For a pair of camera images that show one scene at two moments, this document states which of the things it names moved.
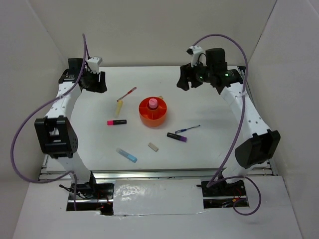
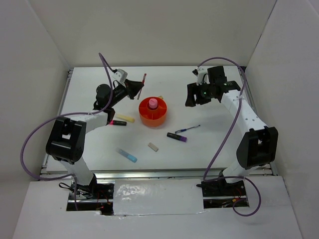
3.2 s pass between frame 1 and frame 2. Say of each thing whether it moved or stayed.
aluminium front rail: stayed
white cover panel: stayed
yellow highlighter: moved
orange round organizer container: stayed
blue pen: stayed
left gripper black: moved
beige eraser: stayed
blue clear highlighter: stayed
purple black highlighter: stayed
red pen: moved
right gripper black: moved
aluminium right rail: stayed
